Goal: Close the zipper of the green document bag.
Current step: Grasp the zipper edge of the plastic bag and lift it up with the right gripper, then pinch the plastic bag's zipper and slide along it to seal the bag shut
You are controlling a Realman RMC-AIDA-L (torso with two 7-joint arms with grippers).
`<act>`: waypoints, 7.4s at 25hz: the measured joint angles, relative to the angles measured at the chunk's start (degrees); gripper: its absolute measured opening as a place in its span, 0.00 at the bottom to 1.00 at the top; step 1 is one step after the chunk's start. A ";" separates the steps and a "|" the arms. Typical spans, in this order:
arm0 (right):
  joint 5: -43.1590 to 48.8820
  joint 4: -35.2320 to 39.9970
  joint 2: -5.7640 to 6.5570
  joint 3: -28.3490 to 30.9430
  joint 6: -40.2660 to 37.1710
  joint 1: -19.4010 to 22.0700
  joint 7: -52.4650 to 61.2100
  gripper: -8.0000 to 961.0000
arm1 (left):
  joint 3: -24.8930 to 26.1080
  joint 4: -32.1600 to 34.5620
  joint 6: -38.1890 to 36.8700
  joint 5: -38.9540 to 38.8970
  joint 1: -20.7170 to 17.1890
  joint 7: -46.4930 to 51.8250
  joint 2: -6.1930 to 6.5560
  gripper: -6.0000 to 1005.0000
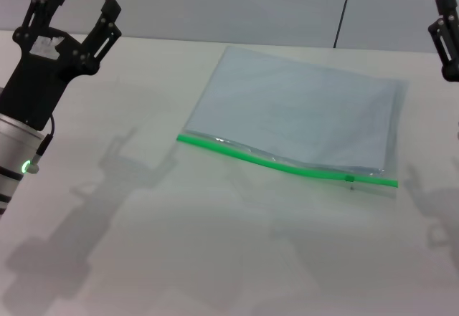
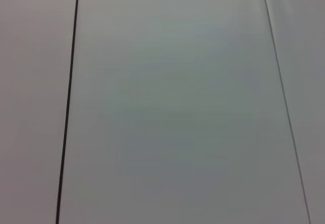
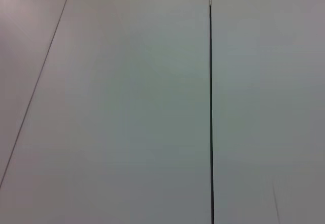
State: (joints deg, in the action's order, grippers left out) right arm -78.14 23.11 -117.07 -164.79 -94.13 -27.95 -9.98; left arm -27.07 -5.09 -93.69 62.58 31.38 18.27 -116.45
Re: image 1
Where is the grey wrist cable plug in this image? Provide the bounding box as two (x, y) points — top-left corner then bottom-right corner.
(29, 113), (56, 174)

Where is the clear green-zip document bag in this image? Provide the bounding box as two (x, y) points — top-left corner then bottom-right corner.
(176, 45), (410, 199)

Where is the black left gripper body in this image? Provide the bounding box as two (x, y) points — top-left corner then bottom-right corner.
(0, 26), (86, 131)

